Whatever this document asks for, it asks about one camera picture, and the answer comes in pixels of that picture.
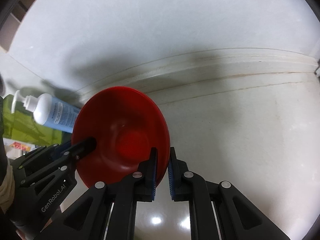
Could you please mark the blue pump lotion bottle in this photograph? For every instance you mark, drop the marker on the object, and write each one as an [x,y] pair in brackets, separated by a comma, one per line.
[48,111]

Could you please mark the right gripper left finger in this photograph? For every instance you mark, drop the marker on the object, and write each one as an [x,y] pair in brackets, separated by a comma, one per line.
[107,211]

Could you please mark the green dish soap bottle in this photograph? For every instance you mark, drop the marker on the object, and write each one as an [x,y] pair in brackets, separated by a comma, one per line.
[21,126]

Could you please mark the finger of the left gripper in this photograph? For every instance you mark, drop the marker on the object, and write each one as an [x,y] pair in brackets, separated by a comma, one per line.
[55,149]
[76,152]

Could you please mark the red and black bowl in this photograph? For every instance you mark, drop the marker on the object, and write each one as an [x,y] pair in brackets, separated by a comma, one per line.
[126,125]

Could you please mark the left hand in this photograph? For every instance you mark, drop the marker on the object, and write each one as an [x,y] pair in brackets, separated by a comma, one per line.
[7,189]

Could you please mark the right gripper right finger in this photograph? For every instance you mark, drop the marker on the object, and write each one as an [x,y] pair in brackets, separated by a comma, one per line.
[217,211]

